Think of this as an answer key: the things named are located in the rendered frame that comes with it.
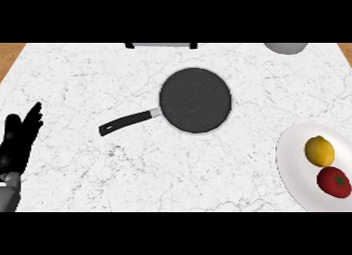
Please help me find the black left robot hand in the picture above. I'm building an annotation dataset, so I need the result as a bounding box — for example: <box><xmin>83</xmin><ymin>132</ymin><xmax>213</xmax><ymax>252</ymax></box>
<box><xmin>0</xmin><ymin>102</ymin><xmax>44</xmax><ymax>183</ymax></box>

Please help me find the white plate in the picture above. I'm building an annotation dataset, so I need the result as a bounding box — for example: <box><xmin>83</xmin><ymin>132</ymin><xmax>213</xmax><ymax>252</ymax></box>
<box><xmin>275</xmin><ymin>123</ymin><xmax>352</xmax><ymax>213</ymax></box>

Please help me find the black frying pan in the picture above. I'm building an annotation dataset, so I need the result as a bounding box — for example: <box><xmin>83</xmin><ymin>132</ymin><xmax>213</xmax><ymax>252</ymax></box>
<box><xmin>97</xmin><ymin>67</ymin><xmax>232</xmax><ymax>137</ymax></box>

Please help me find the yellow lemon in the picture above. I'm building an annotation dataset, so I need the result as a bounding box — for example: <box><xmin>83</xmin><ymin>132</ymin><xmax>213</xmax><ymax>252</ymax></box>
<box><xmin>303</xmin><ymin>134</ymin><xmax>336</xmax><ymax>168</ymax></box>

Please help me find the red tomato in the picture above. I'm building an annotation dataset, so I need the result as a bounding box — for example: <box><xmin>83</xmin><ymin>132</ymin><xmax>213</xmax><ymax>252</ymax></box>
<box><xmin>315</xmin><ymin>166</ymin><xmax>352</xmax><ymax>199</ymax></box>

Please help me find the grey round bowl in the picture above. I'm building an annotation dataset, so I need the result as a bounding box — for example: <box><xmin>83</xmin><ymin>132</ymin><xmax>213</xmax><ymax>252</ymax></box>
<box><xmin>262</xmin><ymin>42</ymin><xmax>309</xmax><ymax>56</ymax></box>

